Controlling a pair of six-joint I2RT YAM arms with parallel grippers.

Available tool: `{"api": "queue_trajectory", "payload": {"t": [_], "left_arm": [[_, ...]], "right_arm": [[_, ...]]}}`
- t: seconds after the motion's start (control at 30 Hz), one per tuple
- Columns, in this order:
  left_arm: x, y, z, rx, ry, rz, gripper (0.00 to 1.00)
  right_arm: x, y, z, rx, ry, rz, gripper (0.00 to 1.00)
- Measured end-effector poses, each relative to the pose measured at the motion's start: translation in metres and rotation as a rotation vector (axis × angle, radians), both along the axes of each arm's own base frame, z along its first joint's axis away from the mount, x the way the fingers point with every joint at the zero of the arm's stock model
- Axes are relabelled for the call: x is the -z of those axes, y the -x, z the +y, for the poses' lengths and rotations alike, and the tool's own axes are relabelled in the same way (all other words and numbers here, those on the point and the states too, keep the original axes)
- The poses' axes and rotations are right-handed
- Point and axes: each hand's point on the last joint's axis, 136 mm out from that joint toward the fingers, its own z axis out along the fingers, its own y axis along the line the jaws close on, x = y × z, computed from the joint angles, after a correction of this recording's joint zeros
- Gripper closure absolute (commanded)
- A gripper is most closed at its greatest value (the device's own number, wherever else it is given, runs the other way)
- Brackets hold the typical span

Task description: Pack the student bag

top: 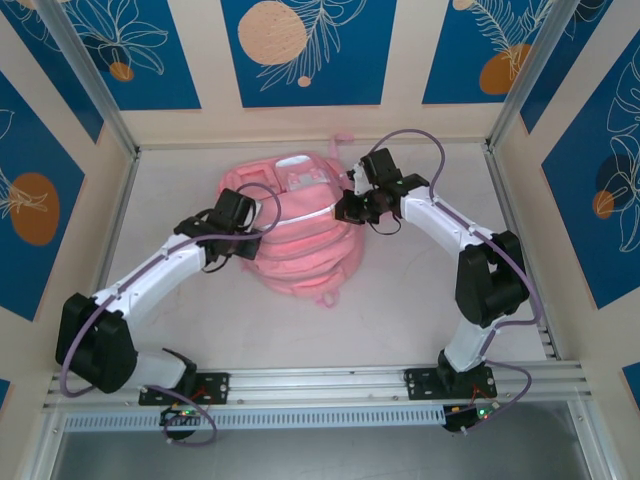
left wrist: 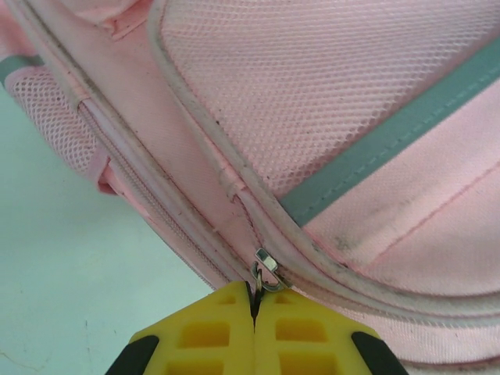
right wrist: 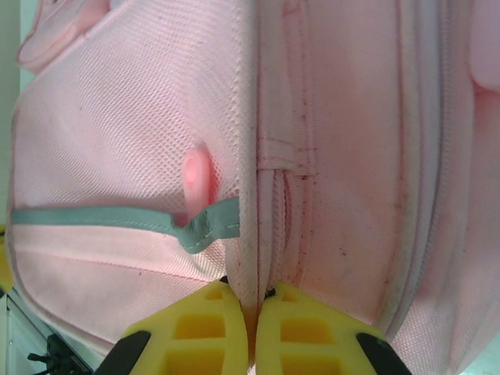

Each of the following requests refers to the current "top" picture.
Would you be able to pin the pink backpack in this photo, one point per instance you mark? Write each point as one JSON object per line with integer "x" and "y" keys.
{"x": 300, "y": 260}

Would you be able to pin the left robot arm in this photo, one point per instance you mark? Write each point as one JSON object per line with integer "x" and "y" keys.
{"x": 100, "y": 350}

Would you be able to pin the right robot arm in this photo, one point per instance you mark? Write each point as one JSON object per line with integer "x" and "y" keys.
{"x": 490, "y": 280}

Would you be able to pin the grey metal base panel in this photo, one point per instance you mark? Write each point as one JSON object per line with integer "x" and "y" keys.
{"x": 320, "y": 455}

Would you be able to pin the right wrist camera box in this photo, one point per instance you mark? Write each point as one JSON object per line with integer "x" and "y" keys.
{"x": 381, "y": 167}

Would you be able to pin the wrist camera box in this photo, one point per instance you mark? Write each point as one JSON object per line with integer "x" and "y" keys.
{"x": 381, "y": 167}
{"x": 234, "y": 207}

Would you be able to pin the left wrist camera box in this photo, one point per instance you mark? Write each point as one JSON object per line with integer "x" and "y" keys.
{"x": 234, "y": 207}

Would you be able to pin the aluminium table side rail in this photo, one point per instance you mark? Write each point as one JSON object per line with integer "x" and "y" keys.
{"x": 502, "y": 200}
{"x": 112, "y": 240}

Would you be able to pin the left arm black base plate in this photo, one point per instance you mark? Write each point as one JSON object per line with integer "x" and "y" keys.
{"x": 220, "y": 387}

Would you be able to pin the blue floral wall panel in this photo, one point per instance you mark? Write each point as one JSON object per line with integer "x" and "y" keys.
{"x": 450, "y": 60}
{"x": 350, "y": 60}
{"x": 50, "y": 65}
{"x": 30, "y": 280}
{"x": 575, "y": 225}
{"x": 565, "y": 60}
{"x": 160, "y": 75}

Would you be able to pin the aluminium mounting rail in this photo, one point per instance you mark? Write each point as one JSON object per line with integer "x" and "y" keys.
{"x": 320, "y": 382}

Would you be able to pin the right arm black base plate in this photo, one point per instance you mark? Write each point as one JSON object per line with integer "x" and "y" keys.
{"x": 417, "y": 382}

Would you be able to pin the aluminium frame post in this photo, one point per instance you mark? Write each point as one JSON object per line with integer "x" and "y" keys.
{"x": 90, "y": 75}
{"x": 522, "y": 75}

